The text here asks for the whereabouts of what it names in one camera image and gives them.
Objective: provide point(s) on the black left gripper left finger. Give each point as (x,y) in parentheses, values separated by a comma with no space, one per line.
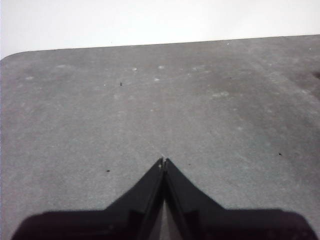
(120,222)

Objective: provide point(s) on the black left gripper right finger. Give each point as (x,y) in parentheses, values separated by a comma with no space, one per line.
(212,225)

